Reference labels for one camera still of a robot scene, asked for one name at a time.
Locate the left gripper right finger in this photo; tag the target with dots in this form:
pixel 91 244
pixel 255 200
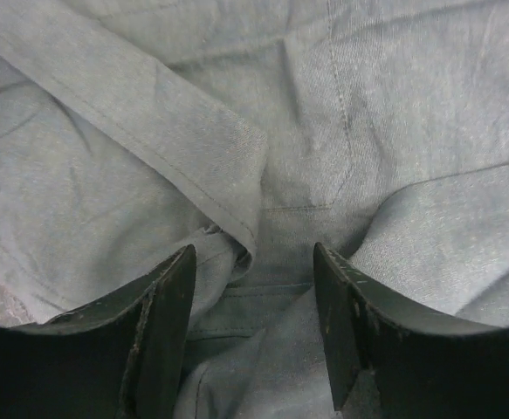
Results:
pixel 389 356

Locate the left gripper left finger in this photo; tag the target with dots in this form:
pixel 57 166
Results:
pixel 119 356

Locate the grey shirt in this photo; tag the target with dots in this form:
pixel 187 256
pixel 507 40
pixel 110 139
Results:
pixel 253 130

